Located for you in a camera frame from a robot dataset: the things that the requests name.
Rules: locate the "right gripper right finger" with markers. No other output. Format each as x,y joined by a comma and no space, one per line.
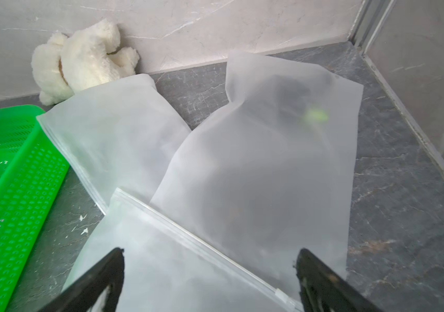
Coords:
321,289

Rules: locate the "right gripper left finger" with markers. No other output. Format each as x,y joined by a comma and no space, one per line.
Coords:
100,287

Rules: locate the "clear zip-top bag stack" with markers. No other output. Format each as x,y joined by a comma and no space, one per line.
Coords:
166,268

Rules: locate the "green plastic basket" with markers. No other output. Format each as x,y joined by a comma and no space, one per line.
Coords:
31,173

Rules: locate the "white plush toy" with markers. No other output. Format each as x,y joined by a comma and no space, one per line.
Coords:
66,65

